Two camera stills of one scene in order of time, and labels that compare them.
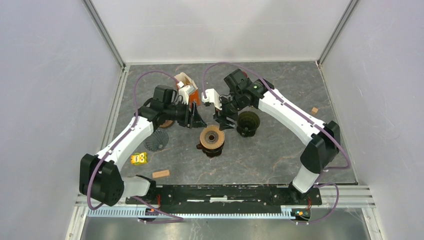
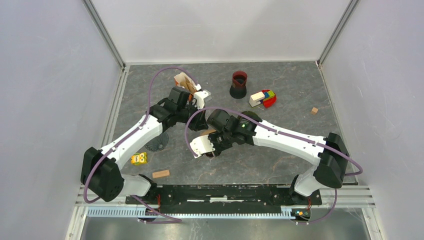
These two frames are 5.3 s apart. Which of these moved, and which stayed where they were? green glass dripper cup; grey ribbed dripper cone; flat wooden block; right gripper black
Moved: right gripper black
Stayed: green glass dripper cup; flat wooden block; grey ribbed dripper cone
